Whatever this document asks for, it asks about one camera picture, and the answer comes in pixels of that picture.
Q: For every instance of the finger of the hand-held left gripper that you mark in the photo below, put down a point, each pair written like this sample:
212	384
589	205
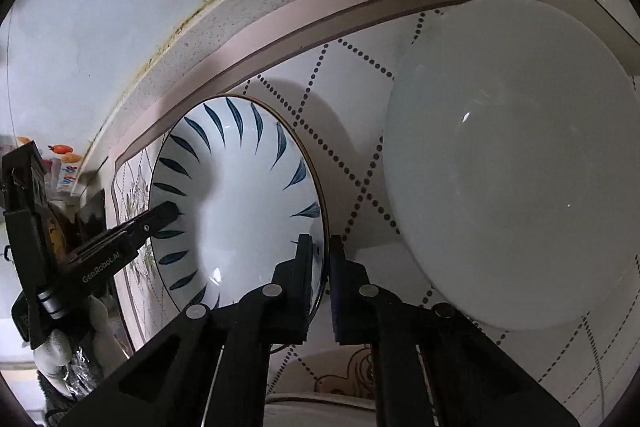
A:
160	214
107	244

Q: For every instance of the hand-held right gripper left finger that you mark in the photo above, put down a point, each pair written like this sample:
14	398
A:
300	292

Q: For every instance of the plain white bowl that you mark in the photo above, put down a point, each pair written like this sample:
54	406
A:
500	157

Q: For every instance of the clear plastic bag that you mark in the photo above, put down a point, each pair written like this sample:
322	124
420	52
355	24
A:
82	372

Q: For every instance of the patterned tablecloth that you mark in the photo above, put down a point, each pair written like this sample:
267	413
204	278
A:
345	107

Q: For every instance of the blue leaf patterned bowl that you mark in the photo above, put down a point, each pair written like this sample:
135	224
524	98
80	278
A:
240	207

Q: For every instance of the person's left hand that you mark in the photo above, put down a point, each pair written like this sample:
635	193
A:
52	357

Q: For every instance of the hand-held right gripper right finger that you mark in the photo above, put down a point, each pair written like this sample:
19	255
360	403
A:
336	302

